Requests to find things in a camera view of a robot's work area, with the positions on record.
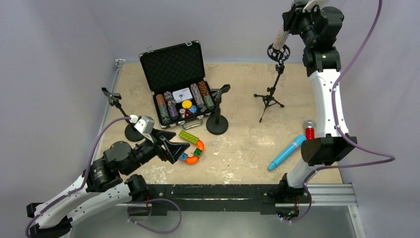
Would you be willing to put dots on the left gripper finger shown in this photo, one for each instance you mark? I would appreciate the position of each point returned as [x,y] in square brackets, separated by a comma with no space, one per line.
[172,151]
[157,134]

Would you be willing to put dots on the glitter microphone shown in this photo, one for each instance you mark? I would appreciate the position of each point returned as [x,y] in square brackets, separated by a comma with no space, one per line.
[282,35]

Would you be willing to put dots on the black front table rail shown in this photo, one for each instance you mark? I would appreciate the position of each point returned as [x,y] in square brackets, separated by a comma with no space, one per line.
[266,199]

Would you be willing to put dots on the blue toy brick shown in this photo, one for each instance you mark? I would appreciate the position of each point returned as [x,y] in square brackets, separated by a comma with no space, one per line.
[184,157]

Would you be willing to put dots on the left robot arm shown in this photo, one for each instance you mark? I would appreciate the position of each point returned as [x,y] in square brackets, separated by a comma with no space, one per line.
[106,182]

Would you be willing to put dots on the round-base mic stand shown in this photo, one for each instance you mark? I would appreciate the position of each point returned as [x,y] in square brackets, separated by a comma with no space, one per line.
[114,101]
[217,124]

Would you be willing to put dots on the white card deck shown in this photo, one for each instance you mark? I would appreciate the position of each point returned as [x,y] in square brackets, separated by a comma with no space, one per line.
[182,95]

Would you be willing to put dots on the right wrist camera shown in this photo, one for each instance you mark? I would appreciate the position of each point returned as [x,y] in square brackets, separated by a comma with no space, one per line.
[311,3]

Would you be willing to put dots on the blue microphone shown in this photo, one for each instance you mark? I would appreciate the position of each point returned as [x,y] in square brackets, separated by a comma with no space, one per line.
[287,152]

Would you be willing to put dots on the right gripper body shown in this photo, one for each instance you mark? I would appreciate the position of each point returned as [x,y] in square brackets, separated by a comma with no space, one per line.
[291,19]

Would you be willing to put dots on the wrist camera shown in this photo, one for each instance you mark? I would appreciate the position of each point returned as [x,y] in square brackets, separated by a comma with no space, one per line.
[311,3]
[141,127]

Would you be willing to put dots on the yellow poker chip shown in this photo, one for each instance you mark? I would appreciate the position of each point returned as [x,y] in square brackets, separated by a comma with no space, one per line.
[187,104]

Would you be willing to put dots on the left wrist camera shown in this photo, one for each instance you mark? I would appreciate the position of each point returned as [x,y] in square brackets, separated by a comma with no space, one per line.
[141,127]

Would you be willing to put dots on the dark green toy brick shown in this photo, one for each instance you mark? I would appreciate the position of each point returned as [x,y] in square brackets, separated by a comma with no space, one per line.
[198,152]

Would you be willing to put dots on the black tripod shock-mount stand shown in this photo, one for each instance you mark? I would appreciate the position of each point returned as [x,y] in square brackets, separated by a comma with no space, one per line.
[279,56]

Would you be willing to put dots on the lime green toy brick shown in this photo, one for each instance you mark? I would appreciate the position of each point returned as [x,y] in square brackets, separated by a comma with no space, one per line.
[188,137]

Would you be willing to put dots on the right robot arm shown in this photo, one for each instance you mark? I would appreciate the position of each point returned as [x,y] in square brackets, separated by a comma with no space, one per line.
[332,140]

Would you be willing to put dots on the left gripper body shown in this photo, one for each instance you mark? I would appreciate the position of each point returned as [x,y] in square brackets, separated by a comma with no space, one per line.
[160,144]

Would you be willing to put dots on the orange curved toy track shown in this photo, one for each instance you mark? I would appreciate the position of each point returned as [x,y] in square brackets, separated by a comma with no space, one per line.
[190,160]

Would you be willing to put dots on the red microphone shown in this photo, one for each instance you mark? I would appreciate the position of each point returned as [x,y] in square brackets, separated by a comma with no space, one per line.
[309,127]

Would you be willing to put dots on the black poker chip case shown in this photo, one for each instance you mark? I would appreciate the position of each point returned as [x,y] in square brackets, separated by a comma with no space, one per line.
[171,69]

